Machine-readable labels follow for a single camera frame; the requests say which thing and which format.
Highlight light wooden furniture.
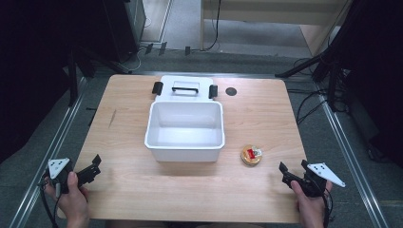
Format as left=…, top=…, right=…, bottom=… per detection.
left=199, top=0, right=354, bottom=57

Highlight person's right hand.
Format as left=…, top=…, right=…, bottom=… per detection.
left=290, top=179, right=334, bottom=221

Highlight hand-held gripper cable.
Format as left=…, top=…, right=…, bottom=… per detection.
left=320, top=186, right=336, bottom=228
left=37, top=172, right=63, bottom=228

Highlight person's left hand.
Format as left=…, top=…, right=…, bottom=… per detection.
left=43, top=171, right=91, bottom=220

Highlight black tripod stand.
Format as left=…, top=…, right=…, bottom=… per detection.
left=274, top=37, right=345, bottom=112

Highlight white plastic storage box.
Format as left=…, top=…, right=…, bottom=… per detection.
left=144, top=100, right=226, bottom=163

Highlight person's legs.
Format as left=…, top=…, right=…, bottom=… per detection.
left=105, top=220, right=265, bottom=228

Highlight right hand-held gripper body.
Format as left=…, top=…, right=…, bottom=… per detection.
left=297, top=161, right=347, bottom=199

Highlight right hand-held gripper cable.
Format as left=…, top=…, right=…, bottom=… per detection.
left=320, top=186, right=336, bottom=228

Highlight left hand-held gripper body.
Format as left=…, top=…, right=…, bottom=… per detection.
left=47, top=157, right=81, bottom=195

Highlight black cabinet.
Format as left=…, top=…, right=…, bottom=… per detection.
left=100, top=0, right=147, bottom=64

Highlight aluminium floor rail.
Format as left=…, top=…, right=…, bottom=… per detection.
left=315, top=83, right=392, bottom=228
left=9, top=75, right=88, bottom=228

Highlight white box lid, black handle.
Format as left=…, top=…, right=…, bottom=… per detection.
left=151, top=74, right=220, bottom=104

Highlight black curtain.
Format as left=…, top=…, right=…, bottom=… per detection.
left=0, top=0, right=110, bottom=164
left=329, top=0, right=403, bottom=167

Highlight white floor cable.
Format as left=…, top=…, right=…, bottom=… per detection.
left=125, top=17, right=153, bottom=72

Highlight left hand-held gripper cable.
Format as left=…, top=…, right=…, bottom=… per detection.
left=37, top=172, right=63, bottom=228

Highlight black floor cables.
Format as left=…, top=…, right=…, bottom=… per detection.
left=285, top=56, right=341, bottom=126

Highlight black hanging cable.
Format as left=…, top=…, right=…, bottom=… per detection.
left=204, top=0, right=222, bottom=51

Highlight round golden snack packet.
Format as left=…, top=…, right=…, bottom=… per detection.
left=240, top=143, right=264, bottom=167

